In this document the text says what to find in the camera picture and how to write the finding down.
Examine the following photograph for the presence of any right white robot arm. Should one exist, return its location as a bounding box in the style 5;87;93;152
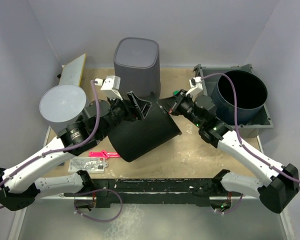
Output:
158;92;300;214

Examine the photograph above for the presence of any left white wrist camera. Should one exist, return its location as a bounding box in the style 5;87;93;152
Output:
92;75;123;101

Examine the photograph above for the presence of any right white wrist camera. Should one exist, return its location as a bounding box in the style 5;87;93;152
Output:
185;76;208;97

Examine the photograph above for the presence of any dark grey mesh basket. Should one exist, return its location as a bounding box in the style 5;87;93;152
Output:
113;37;161;99

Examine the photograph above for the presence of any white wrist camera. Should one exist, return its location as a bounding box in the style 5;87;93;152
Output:
92;75;123;101
185;76;208;97

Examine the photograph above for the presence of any light grey round bin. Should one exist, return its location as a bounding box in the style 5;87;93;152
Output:
39;84;89;134

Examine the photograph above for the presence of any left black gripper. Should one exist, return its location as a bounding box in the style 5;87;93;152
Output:
97;91;152;140

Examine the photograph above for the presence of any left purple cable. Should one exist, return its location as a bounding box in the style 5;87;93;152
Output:
0;79;124;222

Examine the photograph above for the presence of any small whiteboard yellow edge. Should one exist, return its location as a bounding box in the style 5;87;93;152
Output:
59;53;87;87

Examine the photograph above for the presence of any grey rectangular plastic crate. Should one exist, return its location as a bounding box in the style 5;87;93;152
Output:
193;64;274;138

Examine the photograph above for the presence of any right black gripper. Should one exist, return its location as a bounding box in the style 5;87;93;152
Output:
159;89;204;129

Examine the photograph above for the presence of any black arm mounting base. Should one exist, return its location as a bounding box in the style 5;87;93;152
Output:
63;177;242;209

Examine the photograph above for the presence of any dark blue round bin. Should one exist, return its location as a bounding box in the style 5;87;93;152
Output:
210;70;268;126

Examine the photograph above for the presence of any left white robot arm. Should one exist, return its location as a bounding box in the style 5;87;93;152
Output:
0;91;152;211

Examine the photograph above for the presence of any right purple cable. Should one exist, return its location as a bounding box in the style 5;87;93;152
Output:
199;72;300;215

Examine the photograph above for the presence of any large black round bucket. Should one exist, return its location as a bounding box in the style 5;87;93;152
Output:
108;102;182;163

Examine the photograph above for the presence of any aluminium table frame rail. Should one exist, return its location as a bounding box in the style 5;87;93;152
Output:
8;136;63;240

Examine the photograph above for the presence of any purple cable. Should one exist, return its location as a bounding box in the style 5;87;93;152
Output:
199;72;300;215
0;79;124;222

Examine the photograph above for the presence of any pink plastic clip tool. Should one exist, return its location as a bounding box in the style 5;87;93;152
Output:
88;150;121;160

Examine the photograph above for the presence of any white printed card package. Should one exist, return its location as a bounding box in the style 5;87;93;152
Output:
68;157;108;174

